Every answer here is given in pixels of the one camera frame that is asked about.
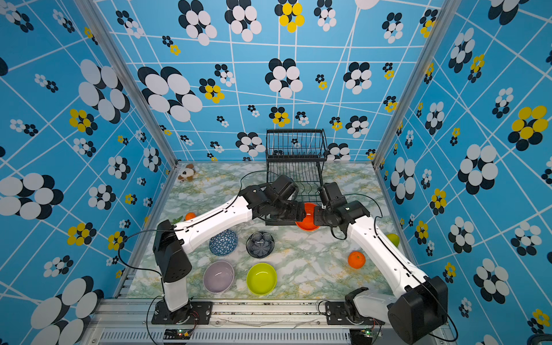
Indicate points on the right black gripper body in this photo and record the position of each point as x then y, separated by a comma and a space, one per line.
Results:
322, 216

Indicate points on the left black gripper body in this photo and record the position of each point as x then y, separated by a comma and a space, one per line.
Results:
290, 210

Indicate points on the orange plastic bowl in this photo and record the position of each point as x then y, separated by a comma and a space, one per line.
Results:
307, 224

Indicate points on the lilac plastic bowl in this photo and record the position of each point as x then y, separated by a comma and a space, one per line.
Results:
218, 277

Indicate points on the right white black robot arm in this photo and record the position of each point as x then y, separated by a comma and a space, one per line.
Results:
418, 304

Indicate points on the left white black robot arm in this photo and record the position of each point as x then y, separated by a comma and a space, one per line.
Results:
174, 242

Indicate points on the black patterned bowl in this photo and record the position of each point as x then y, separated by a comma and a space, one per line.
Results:
260, 244

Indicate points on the orange fruit right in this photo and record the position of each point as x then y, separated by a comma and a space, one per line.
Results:
356, 260

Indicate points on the green mango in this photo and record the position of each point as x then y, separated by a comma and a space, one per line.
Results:
395, 239

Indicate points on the blue patterned bowl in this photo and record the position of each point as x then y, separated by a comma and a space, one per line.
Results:
224, 243

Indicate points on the lime green bowl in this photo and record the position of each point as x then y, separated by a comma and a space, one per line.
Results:
261, 279

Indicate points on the small plush toy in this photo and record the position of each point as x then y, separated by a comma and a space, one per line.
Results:
187, 174

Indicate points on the right circuit board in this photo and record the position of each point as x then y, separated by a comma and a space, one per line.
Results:
360, 337

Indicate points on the circuit board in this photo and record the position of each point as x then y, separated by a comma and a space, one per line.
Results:
177, 334
360, 337

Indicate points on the left circuit board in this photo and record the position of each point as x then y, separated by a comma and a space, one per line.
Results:
177, 334

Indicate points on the black wire dish rack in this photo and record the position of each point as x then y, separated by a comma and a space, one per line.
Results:
299, 154

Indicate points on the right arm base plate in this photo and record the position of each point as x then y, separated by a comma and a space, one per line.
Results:
336, 314

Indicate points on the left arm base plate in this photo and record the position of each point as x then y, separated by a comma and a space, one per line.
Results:
198, 312

